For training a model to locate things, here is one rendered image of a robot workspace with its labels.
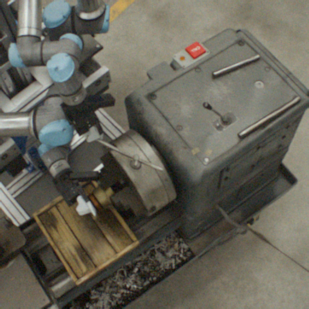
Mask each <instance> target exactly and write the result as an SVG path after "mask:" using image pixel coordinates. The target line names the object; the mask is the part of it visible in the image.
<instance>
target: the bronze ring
mask: <svg viewBox="0 0 309 309"><path fill-rule="evenodd" d="M92 192H93V193H90V194H89V195H88V196H87V197H88V199H89V201H90V202H91V203H92V205H93V207H94V208H95V210H96V211H98V212H100V211H102V209H103V208H104V209H106V208H108V207H109V206H110V205H112V206H113V203H112V202H111V201H112V199H111V197H113V196H115V195H116V194H115V193H114V191H112V189H111V187H108V188H107V189H105V188H104V187H102V188H101V187H100V186H99V185H98V187H97V188H95V189H94V190H93V191H92Z"/></svg>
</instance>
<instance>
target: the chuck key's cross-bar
mask: <svg viewBox="0 0 309 309"><path fill-rule="evenodd" d="M95 140H96V141H98V142H99V143H100V144H102V145H105V146H106V147H109V148H111V149H112V150H115V151H117V152H118V153H120V154H122V155H124V156H127V157H128V158H131V159H133V155H130V154H128V153H126V152H125V151H122V150H120V149H118V148H116V147H114V146H112V145H110V144H108V143H107V142H106V141H103V140H101V139H99V138H98V139H95ZM138 162H140V163H142V164H145V165H147V166H149V167H152V168H155V169H157V170H158V171H160V172H164V168H161V167H158V166H156V165H154V164H151V163H149V162H146V161H145V160H143V159H140V158H139V161H138Z"/></svg>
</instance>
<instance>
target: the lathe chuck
mask: <svg viewBox="0 0 309 309"><path fill-rule="evenodd" d="M108 144H110V145H114V146H115V147H116V148H118V149H120V150H122V151H125V152H126V153H128V154H130V155H135V154H137V155H139V158H140V159H143V160H145V161H146V162H149V160H148V159H147V157H146V155H144V154H143V152H142V150H141V149H140V148H139V147H138V146H137V145H136V144H135V142H134V141H133V140H132V139H131V138H129V137H128V136H127V135H124V134H122V135H120V136H119V137H117V138H115V139H113V140H111V141H110V142H109V143H108ZM107 149H108V147H106V146H103V147H102V150H103V153H104V155H105V154H107V153H108V150H107ZM110 153H111V155H112V157H113V159H114V161H115V162H116V164H117V166H118V168H119V170H120V172H121V174H122V175H123V177H125V179H126V181H127V183H128V184H129V185H127V186H126V187H128V186H129V187H131V189H132V191H133V192H134V193H135V194H136V195H137V197H138V198H139V200H140V201H141V203H142V204H144V206H145V207H146V208H147V209H150V207H152V206H154V207H155V209H154V210H153V211H152V212H149V213H148V212H147V210H146V211H145V212H143V214H145V215H146V216H150V215H152V214H154V213H155V212H156V211H158V209H160V208H162V207H163V206H165V205H166V204H168V195H167V192H166V190H165V187H164V184H162V182H161V180H160V178H159V176H158V174H157V172H156V171H155V169H154V168H152V167H149V166H147V165H145V164H142V163H140V167H139V168H133V167H132V166H131V162H132V160H133V159H131V158H128V157H127V156H124V155H122V154H120V153H118V152H117V151H115V150H111V151H110ZM149 163H150V162H149ZM126 187H125V188H126ZM123 189H124V188H123Z"/></svg>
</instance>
